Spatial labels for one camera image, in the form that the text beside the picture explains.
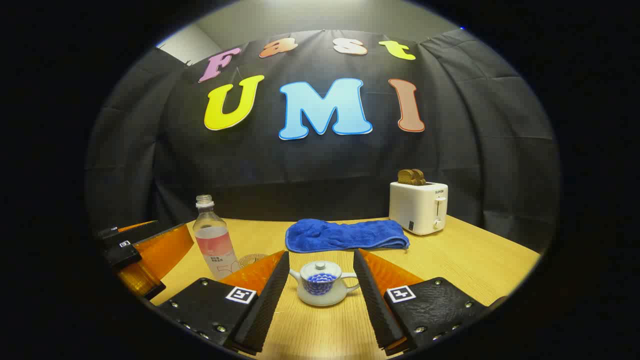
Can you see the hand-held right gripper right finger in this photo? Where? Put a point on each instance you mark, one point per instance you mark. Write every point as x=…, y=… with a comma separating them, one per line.
x=375, y=305

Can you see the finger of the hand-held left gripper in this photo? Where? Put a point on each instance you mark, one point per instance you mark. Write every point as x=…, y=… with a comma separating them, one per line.
x=165, y=247
x=145, y=232

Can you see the white toaster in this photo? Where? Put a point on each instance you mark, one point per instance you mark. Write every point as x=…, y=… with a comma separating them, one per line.
x=417, y=207

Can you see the clear plastic water bottle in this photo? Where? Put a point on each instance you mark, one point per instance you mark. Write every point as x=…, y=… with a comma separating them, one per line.
x=214, y=245

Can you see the brown bread slice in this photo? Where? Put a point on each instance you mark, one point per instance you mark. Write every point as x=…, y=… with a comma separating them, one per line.
x=419, y=177
x=405, y=177

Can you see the white teacup lid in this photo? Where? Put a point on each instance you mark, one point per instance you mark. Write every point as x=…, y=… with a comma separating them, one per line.
x=321, y=270

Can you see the blue folded towel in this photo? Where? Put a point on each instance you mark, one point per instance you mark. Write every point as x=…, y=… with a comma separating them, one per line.
x=345, y=235

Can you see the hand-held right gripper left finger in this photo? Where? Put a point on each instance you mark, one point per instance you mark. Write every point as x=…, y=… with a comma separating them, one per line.
x=265, y=310

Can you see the round brown coaster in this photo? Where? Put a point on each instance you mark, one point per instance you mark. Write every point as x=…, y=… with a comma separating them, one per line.
x=251, y=259

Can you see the black backdrop cloth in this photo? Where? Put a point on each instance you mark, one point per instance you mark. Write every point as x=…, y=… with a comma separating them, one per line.
x=475, y=150

